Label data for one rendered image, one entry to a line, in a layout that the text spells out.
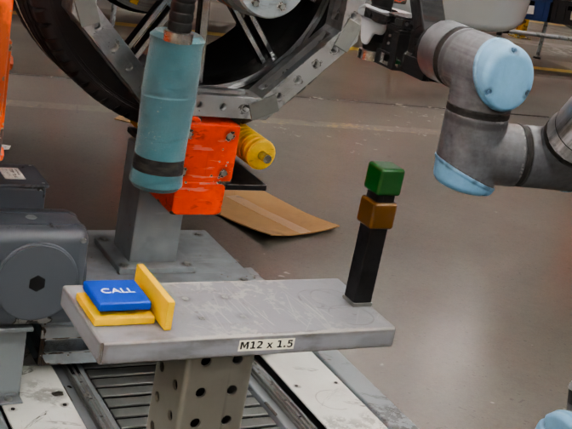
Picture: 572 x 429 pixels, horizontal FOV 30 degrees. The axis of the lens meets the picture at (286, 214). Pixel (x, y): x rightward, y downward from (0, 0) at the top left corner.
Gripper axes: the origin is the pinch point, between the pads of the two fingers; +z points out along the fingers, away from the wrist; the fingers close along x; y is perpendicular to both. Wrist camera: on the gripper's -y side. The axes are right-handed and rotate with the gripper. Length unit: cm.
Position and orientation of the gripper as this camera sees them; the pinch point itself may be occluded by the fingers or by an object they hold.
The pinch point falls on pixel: (374, 7)
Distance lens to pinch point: 177.0
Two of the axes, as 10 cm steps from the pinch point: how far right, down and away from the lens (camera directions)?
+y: -1.8, 9.3, 3.2
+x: 8.7, 0.1, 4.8
